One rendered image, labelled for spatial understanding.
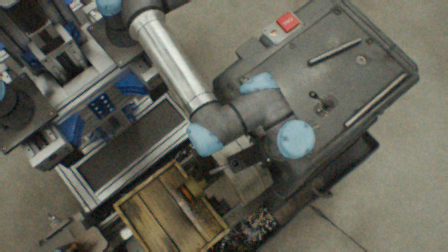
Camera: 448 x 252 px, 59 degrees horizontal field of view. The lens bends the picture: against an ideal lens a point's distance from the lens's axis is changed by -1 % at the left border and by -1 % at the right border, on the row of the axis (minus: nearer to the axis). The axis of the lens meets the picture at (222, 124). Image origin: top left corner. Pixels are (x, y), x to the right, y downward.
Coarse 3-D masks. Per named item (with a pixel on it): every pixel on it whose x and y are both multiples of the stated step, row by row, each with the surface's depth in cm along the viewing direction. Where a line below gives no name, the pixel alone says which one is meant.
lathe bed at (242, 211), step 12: (192, 156) 168; (192, 168) 166; (216, 180) 173; (168, 192) 163; (264, 192) 160; (216, 204) 160; (240, 204) 159; (252, 204) 158; (120, 216) 158; (228, 216) 157; (240, 216) 157; (108, 228) 157; (120, 228) 158; (120, 240) 154; (204, 240) 154
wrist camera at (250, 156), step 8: (256, 144) 98; (240, 152) 99; (248, 152) 99; (256, 152) 98; (264, 152) 97; (232, 160) 100; (240, 160) 99; (248, 160) 99; (256, 160) 98; (232, 168) 100; (240, 168) 100
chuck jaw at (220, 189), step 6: (222, 180) 138; (210, 186) 137; (216, 186) 137; (222, 186) 137; (228, 186) 137; (204, 192) 137; (210, 192) 137; (216, 192) 137; (222, 192) 137; (228, 192) 137; (234, 192) 137; (210, 198) 139; (216, 198) 139; (222, 198) 136; (228, 198) 136; (234, 198) 136; (228, 204) 138; (234, 204) 135
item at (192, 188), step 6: (186, 180) 138; (192, 180) 136; (204, 180) 137; (180, 186) 137; (186, 186) 136; (192, 186) 135; (198, 186) 135; (204, 186) 137; (186, 192) 135; (192, 192) 135; (198, 192) 135; (186, 198) 135; (192, 198) 136; (198, 198) 137
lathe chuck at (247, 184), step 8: (232, 144) 128; (216, 152) 127; (224, 152) 127; (232, 152) 127; (216, 160) 126; (224, 160) 126; (248, 168) 128; (216, 176) 152; (224, 176) 133; (232, 176) 126; (240, 176) 127; (248, 176) 128; (256, 176) 130; (232, 184) 129; (240, 184) 128; (248, 184) 129; (256, 184) 131; (264, 184) 134; (240, 192) 129; (248, 192) 131; (256, 192) 134; (248, 200) 134
